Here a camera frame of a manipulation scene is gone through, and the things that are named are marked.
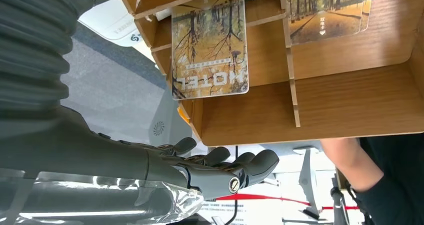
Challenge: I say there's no person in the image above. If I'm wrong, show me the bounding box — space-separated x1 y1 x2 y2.
320 135 424 225

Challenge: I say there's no yellow tape strip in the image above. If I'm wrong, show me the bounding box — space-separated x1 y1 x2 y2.
177 102 193 125

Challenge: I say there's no white background kiosk stand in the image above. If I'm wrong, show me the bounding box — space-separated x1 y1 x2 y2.
298 148 322 218

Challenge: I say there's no wooden divided box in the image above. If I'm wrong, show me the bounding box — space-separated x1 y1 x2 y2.
120 0 424 147

